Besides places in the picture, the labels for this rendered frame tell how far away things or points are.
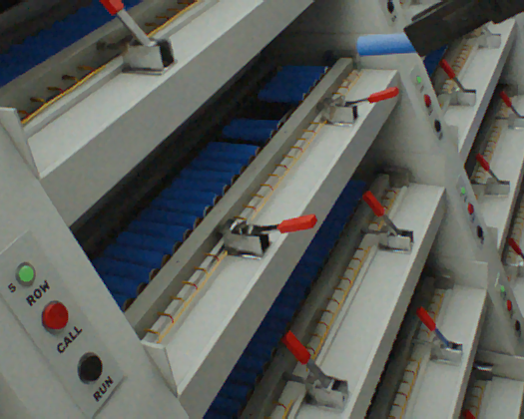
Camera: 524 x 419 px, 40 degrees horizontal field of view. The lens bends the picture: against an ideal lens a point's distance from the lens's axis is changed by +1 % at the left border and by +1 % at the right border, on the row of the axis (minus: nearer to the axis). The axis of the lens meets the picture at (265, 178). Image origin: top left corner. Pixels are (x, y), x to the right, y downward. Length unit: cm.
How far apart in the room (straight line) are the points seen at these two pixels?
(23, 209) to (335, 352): 45
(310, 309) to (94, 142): 40
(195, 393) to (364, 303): 35
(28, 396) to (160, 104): 25
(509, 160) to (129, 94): 104
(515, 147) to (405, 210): 56
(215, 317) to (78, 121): 20
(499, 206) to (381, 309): 55
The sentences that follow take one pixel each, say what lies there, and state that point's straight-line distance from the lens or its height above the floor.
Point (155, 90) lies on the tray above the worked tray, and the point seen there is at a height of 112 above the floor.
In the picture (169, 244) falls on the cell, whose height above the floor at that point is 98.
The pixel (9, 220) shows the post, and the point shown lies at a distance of 47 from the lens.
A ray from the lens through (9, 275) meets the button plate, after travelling 46.
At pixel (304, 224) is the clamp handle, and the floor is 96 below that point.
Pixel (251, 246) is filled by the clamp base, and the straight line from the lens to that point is 66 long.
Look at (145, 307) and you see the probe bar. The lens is 60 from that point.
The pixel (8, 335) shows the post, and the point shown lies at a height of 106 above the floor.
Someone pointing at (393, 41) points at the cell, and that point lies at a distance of 65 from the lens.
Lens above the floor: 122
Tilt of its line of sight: 20 degrees down
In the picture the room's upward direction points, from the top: 27 degrees counter-clockwise
